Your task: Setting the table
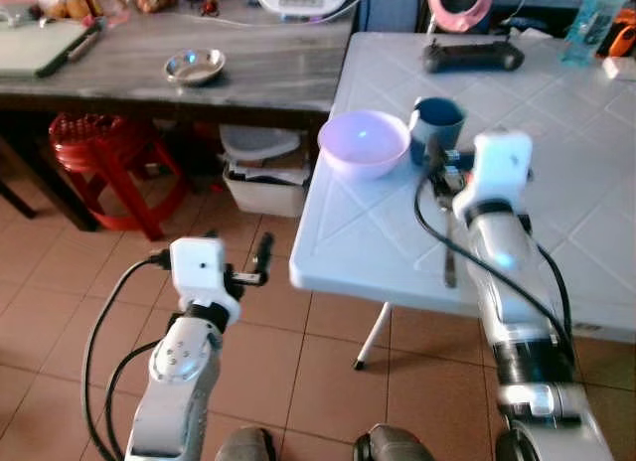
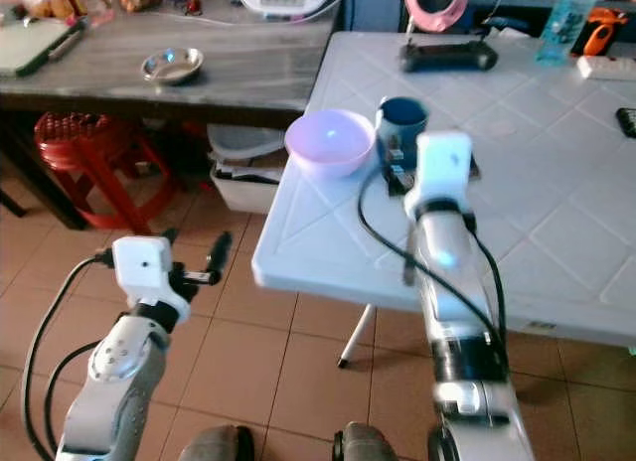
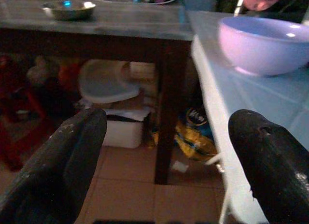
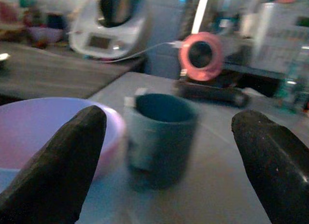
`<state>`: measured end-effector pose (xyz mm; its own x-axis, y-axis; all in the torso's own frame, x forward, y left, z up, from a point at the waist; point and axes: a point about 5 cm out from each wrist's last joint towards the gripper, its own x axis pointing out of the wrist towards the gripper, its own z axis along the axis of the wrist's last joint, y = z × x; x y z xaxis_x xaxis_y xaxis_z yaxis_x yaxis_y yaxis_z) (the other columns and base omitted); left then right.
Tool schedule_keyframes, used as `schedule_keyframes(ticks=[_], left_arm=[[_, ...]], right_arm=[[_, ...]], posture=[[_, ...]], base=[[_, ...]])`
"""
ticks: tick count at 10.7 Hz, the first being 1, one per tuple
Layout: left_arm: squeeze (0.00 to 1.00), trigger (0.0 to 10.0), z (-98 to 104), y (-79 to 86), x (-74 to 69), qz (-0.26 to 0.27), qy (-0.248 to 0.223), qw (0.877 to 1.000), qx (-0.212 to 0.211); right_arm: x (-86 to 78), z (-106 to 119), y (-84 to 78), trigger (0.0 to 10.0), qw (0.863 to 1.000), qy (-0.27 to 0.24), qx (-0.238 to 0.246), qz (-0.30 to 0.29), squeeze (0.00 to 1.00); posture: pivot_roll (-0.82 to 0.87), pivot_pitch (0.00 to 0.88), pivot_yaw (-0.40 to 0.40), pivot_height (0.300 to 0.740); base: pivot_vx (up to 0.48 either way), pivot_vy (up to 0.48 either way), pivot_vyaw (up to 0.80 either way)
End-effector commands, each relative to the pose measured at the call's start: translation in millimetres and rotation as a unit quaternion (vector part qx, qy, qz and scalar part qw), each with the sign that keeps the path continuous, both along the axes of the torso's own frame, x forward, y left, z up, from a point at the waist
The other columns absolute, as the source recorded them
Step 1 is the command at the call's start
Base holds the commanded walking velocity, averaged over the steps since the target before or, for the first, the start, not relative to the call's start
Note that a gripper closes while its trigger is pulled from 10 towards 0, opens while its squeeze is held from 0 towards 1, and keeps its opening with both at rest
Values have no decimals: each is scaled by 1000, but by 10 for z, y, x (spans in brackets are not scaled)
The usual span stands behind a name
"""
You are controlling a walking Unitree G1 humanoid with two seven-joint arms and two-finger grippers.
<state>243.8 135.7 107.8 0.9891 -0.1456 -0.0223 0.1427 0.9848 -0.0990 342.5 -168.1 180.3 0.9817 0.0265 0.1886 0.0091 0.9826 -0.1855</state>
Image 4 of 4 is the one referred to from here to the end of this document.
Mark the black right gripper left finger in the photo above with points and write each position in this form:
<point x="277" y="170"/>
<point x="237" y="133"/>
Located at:
<point x="55" y="171"/>

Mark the black flat base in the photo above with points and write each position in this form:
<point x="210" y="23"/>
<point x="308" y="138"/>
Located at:
<point x="212" y="91"/>

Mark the white kitchen food processor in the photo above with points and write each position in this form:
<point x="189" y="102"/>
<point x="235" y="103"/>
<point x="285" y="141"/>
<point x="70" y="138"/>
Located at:
<point x="108" y="26"/>

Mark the purple bowl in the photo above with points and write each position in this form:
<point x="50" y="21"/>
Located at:
<point x="44" y="33"/>

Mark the white storage container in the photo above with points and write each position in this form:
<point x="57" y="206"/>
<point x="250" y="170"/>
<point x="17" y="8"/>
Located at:
<point x="280" y="38"/>

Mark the dark blue-grey cup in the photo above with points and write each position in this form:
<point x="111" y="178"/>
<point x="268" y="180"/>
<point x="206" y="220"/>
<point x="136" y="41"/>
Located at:
<point x="159" y="142"/>

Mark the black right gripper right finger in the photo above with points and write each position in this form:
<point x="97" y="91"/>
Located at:
<point x="272" y="161"/>

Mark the pale pink bowl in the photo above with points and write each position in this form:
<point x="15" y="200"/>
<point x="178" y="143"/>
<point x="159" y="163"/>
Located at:
<point x="31" y="127"/>

